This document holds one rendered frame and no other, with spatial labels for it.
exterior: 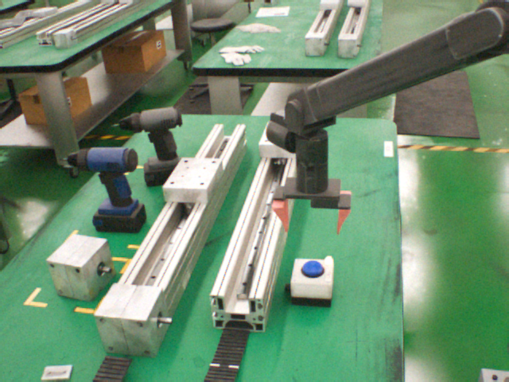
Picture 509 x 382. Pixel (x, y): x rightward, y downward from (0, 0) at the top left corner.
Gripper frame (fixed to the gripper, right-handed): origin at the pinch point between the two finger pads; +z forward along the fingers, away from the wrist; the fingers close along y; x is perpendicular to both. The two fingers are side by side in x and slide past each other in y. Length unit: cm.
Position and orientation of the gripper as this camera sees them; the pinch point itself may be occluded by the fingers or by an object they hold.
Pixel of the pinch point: (312, 228)
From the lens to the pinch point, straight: 100.9
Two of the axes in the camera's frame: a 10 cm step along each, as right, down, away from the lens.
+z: 0.6, 8.6, 5.0
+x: -1.8, 5.1, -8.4
